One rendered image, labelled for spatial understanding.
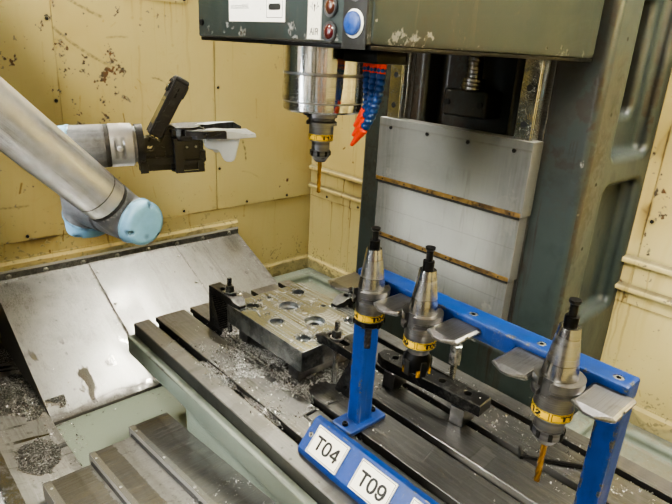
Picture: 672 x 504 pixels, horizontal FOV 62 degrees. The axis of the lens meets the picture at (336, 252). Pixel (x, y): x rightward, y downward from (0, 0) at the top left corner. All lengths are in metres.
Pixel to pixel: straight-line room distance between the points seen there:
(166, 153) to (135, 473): 0.68
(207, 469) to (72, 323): 0.81
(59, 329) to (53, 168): 1.07
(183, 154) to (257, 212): 1.34
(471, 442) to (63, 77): 1.55
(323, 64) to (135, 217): 0.43
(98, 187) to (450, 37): 0.57
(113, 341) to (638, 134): 1.59
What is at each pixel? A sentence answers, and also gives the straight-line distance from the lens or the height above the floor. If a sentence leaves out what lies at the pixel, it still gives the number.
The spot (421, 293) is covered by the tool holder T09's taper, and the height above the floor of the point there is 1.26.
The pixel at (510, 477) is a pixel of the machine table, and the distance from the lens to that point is 1.11.
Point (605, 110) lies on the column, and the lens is 1.36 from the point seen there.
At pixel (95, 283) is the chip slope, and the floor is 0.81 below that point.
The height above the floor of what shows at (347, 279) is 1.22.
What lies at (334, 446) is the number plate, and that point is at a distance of 1.03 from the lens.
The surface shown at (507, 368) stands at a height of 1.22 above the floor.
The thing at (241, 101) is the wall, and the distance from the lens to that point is 2.25.
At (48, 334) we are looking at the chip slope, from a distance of 1.88.
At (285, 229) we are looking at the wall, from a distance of 2.50.
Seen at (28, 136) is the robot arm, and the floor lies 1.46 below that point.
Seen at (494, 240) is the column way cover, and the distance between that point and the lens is 1.44.
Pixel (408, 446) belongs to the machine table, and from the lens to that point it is 1.12.
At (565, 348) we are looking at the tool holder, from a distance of 0.74.
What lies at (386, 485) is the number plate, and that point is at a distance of 0.96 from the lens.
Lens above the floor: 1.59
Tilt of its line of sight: 20 degrees down
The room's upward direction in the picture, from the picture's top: 3 degrees clockwise
